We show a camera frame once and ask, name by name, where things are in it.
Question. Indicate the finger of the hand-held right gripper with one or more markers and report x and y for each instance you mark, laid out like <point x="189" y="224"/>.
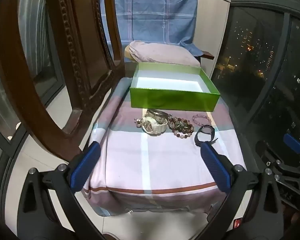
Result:
<point x="293" y="142"/>
<point x="270" y="160"/>

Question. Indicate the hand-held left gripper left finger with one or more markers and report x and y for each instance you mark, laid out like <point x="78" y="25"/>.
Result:
<point x="85" y="166"/>

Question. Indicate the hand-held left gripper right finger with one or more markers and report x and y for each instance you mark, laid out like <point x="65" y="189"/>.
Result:
<point x="215" y="167"/>

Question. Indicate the black wristwatch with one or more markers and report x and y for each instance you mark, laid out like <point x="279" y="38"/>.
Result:
<point x="197" y="140"/>

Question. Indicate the white wristwatch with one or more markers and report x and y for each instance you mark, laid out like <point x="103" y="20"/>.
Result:
<point x="152" y="127"/>

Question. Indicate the metal bangle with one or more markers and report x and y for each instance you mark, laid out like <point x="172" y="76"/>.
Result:
<point x="160" y="111"/>

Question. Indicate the green box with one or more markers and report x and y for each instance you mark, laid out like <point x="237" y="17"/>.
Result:
<point x="165" y="100"/>

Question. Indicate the pink plaid bed sheet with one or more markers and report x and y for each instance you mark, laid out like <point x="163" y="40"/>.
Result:
<point x="152" y="160"/>

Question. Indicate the dark framed glass window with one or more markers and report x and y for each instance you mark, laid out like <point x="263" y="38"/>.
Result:
<point x="252" y="42"/>

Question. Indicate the tan foam pad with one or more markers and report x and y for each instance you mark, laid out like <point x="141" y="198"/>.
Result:
<point x="127" y="53"/>

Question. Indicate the carved wooden chair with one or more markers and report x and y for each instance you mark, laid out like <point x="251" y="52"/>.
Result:
<point x="85" y="42"/>

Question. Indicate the pink cushion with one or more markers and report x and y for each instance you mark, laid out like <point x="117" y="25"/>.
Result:
<point x="162" y="52"/>

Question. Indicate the glass sliding door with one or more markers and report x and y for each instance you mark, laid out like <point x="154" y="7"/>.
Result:
<point x="37" y="42"/>

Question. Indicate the blue plaid cloth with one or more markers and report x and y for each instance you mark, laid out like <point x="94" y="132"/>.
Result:
<point x="152" y="12"/>

